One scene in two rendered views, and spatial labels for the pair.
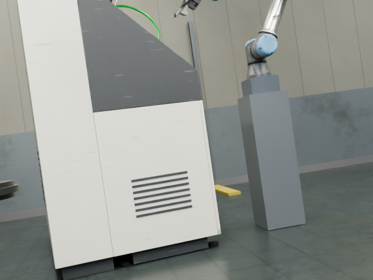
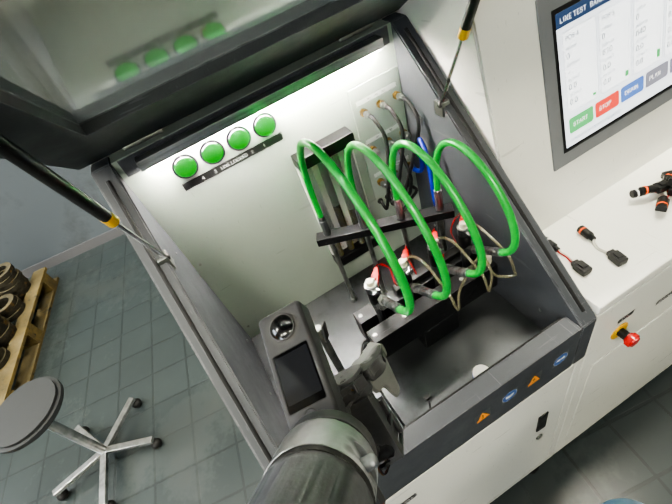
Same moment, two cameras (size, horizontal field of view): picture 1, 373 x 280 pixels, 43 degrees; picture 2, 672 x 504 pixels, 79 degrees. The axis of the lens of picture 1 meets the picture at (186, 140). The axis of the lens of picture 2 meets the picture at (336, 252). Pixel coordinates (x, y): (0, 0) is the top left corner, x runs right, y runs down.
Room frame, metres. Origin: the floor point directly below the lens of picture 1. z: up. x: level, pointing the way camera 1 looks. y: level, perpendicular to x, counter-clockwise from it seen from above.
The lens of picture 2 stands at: (2.75, -0.30, 1.75)
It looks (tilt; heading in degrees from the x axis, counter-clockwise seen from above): 44 degrees down; 95
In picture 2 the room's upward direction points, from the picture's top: 22 degrees counter-clockwise
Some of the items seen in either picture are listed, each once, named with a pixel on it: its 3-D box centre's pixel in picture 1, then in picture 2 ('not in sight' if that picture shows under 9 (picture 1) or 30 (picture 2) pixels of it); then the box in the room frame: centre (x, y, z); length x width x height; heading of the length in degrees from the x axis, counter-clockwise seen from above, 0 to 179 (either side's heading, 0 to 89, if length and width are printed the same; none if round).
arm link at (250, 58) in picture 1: (255, 51); not in sight; (2.85, -0.49, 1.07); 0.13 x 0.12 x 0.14; 13
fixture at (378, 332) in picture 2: not in sight; (428, 307); (2.86, 0.28, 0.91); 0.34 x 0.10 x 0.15; 18
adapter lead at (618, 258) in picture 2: not in sight; (600, 244); (3.24, 0.24, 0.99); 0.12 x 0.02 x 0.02; 99
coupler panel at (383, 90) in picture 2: not in sight; (388, 141); (2.89, 0.57, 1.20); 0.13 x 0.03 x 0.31; 18
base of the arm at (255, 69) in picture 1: (257, 70); not in sight; (2.86, -0.49, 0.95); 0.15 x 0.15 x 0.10
